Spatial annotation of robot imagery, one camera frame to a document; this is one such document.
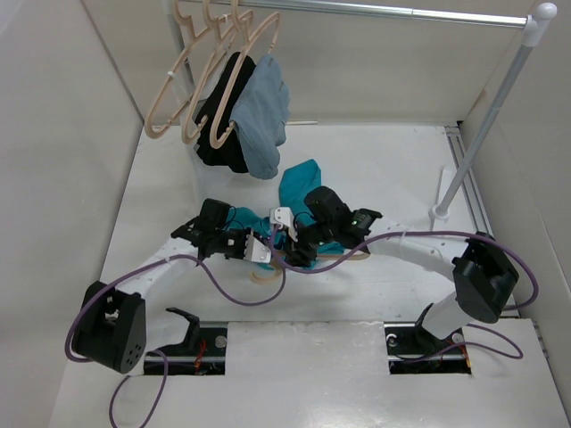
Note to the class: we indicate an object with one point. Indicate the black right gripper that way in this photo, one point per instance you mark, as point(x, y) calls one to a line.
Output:
point(295, 251)

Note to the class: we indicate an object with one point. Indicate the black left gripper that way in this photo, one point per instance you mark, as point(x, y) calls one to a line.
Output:
point(241, 252)

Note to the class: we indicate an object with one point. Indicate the teal t shirt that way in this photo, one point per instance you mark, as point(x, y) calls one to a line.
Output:
point(295, 184)

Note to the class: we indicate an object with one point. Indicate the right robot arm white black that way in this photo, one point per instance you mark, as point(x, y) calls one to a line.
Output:
point(482, 274)

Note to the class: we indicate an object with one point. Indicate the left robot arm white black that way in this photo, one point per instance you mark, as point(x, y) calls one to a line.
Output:
point(113, 327)

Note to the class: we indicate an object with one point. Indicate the grey blue garment on hanger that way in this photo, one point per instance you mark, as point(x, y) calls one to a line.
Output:
point(260, 115)

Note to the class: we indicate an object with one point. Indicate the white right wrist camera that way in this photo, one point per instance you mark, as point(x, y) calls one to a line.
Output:
point(284, 218)

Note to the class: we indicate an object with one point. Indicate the beige hanger leftmost on rail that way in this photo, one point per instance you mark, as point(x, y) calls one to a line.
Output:
point(179, 80)

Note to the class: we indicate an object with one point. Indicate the metal clothes rail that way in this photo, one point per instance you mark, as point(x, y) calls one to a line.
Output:
point(393, 12)

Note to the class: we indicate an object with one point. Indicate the white rack upright post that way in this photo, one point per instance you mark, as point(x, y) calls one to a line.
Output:
point(537, 24)

